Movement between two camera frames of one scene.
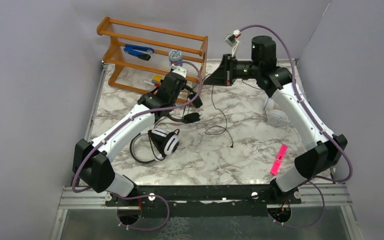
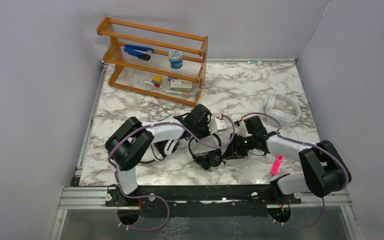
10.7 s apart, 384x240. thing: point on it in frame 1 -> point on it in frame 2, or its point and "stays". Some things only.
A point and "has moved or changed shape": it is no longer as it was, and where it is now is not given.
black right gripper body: x=238 y=70 -> x=240 y=145
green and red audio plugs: x=172 y=123 has moved or changed shape
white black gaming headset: x=162 y=142 stays
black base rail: x=204 y=200 stays
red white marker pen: x=156 y=85 stays
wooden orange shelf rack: x=138 y=58 stays
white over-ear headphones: x=276 y=114 stays
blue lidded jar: x=175 y=55 stays
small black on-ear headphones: x=191 y=117 -> x=208 y=159
